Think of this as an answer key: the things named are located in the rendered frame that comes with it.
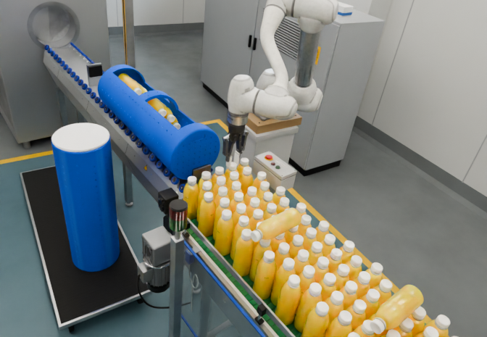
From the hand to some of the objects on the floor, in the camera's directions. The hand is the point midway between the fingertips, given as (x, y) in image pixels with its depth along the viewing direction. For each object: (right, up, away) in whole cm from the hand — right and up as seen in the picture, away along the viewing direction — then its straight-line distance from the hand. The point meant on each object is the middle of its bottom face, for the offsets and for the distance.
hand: (232, 159), depth 184 cm
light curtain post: (-94, -9, +175) cm, 198 cm away
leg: (-158, +7, +185) cm, 244 cm away
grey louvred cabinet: (+25, +41, +275) cm, 280 cm away
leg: (-87, -38, +133) cm, 163 cm away
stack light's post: (-32, -119, +20) cm, 125 cm away
